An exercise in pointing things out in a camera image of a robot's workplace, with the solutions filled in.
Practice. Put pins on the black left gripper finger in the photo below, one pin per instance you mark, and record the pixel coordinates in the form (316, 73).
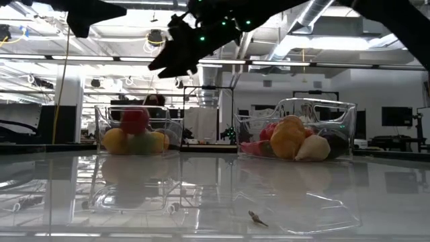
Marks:
(111, 9)

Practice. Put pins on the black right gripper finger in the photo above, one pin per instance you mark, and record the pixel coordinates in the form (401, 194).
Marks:
(181, 70)
(174, 55)

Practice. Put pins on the orange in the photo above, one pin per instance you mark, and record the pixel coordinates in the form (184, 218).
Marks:
(160, 141)

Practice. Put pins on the green lime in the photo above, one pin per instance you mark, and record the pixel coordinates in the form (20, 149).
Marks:
(141, 145)

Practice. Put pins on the long red pepper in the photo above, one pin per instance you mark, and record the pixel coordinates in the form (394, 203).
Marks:
(255, 148)

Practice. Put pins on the large brown potato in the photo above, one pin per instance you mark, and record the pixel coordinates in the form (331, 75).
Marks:
(288, 138)

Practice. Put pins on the small red tomato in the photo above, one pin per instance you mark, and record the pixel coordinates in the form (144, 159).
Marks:
(309, 132)

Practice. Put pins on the white garlic bulb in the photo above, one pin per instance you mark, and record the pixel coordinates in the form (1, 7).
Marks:
(313, 148)

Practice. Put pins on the clear plastic vegetable bin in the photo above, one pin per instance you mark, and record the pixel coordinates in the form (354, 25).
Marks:
(349, 114)

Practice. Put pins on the dark purple eggplant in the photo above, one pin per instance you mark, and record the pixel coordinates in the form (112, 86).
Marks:
(337, 144)

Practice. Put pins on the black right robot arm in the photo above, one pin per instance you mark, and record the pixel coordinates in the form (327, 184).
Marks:
(386, 13)

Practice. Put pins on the black round ceiling device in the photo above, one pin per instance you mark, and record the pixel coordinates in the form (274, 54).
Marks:
(155, 37)

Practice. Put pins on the clear plastic fruit bin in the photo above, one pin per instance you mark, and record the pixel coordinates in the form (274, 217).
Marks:
(100, 114)

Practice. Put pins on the yellow lemon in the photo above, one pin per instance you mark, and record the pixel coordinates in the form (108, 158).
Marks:
(115, 141)

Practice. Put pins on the small brown stem scrap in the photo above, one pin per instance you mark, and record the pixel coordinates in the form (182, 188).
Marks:
(256, 218)

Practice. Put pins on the black monitor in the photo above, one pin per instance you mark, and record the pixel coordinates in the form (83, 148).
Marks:
(397, 116)

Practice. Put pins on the silver ventilation duct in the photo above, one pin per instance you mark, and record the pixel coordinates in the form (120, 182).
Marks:
(304, 17)

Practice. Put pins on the black metal stand frame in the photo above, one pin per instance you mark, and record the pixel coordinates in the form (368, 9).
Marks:
(315, 92)

